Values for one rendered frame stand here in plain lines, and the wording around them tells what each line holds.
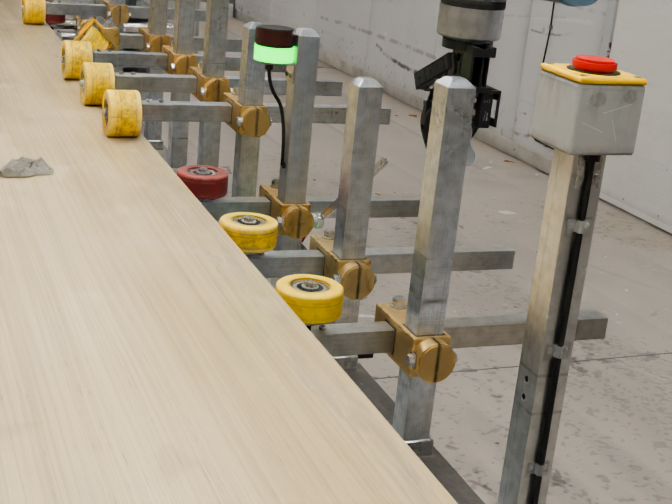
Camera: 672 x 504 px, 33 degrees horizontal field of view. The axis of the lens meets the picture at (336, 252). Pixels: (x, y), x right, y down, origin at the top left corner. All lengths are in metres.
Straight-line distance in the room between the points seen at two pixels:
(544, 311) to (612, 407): 2.29
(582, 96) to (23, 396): 0.56
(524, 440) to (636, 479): 1.87
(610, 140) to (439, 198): 0.31
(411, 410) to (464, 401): 1.85
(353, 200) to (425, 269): 0.25
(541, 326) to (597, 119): 0.21
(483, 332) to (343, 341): 0.19
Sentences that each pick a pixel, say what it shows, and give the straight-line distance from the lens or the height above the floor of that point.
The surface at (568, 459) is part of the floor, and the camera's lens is 3.04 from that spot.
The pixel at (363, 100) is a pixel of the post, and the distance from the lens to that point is 1.51.
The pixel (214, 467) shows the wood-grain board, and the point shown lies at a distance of 0.95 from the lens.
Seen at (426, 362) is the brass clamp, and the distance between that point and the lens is 1.34.
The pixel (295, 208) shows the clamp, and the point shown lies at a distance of 1.77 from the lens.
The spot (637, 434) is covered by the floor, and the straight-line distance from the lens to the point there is 3.25.
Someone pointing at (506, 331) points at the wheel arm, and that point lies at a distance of 1.46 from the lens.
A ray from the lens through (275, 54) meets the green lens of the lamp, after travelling 1.71.
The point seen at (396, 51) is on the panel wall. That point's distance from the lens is 7.54.
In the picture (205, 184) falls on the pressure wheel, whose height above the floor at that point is 0.90.
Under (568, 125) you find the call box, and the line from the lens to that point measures 1.03.
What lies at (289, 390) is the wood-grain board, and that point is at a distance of 1.09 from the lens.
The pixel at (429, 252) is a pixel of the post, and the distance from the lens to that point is 1.32.
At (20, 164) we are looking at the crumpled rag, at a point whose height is 0.91.
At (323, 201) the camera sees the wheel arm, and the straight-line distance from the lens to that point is 1.85.
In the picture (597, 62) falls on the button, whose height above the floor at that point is 1.23.
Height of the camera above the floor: 1.37
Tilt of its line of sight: 18 degrees down
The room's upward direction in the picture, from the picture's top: 6 degrees clockwise
